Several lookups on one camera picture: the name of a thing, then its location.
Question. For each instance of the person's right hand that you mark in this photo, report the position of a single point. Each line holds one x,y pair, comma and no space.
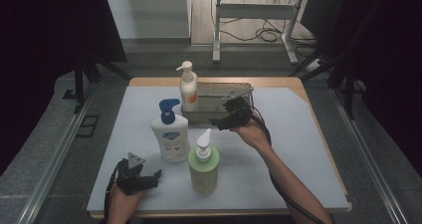
255,134

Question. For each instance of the aluminium rail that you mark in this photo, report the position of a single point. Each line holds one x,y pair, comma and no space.
368,157
53,164

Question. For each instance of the white orange-label pump bottle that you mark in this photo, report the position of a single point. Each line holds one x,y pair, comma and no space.
189,88

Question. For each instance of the white power strip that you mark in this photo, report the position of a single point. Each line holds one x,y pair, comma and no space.
314,65

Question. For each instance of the black metal stand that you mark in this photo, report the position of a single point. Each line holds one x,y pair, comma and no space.
348,91
79,84

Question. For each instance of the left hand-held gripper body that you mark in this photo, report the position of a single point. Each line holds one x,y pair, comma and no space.
131,179

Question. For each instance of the white wall panel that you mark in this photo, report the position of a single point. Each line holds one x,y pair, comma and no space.
146,15

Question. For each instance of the pale grey table mat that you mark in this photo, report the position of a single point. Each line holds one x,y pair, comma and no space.
292,157

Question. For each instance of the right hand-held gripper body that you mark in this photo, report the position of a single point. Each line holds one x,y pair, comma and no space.
242,109

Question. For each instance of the white metal desk frame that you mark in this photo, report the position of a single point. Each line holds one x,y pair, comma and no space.
255,11

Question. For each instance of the dark curtain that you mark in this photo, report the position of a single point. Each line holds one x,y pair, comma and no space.
40,51
394,68

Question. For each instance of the white bottle with blue pump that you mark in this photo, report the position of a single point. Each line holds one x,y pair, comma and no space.
170,137

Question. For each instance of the person's left hand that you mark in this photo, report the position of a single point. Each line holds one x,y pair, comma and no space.
122,204

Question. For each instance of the green bottle with white pump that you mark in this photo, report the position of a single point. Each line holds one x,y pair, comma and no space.
204,171

